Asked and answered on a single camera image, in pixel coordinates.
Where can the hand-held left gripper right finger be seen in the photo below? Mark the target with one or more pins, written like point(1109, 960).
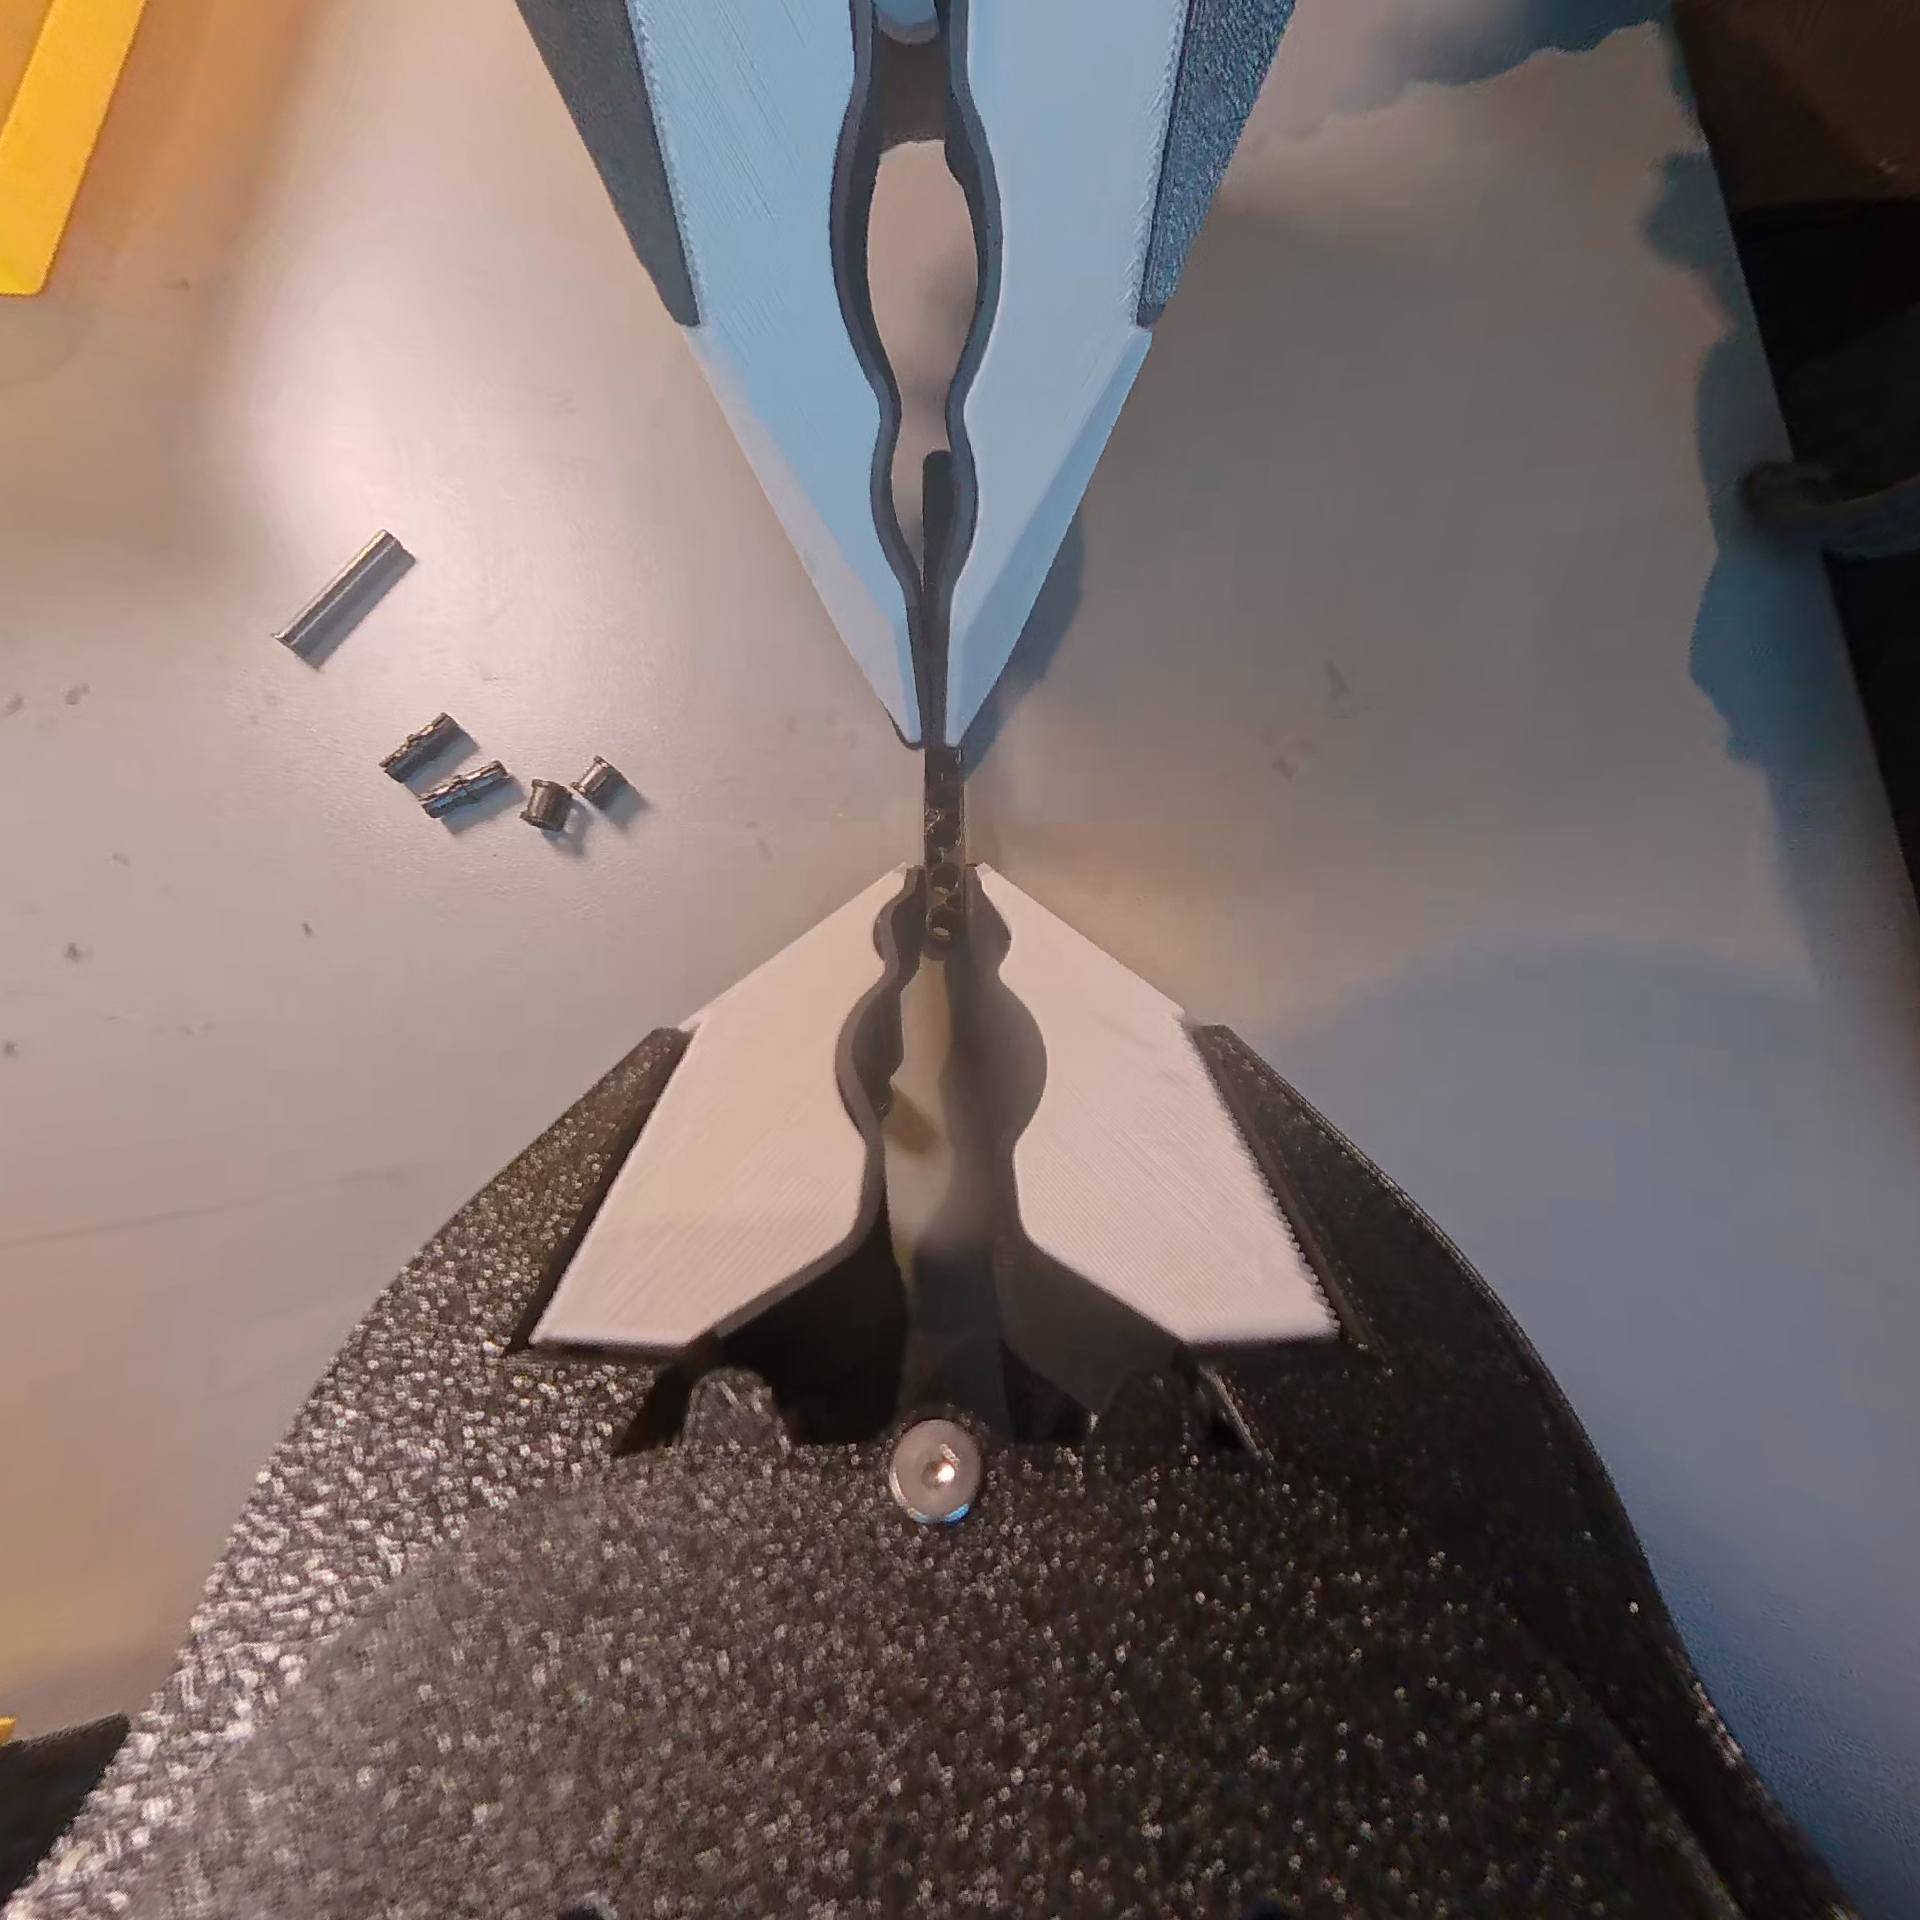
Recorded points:
point(1155, 1201)

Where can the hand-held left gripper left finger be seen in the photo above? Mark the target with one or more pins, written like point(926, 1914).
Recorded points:
point(737, 1201)

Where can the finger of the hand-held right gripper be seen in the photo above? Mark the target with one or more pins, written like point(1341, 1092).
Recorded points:
point(766, 301)
point(1067, 301)

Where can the long black toy beam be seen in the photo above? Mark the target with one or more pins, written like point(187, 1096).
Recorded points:
point(942, 826)

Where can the grey desk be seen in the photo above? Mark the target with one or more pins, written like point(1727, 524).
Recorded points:
point(301, 1052)

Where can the yellow plastic bin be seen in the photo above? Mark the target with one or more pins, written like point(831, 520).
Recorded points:
point(60, 121)

